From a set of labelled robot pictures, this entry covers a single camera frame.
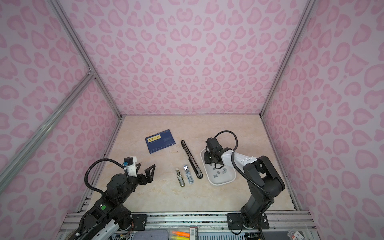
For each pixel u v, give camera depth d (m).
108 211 0.54
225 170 0.90
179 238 0.68
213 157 0.70
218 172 0.90
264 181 0.46
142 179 0.67
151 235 0.68
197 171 0.89
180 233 0.69
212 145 0.73
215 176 0.88
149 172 0.69
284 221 0.75
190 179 0.87
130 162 0.64
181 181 0.86
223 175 0.88
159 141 1.04
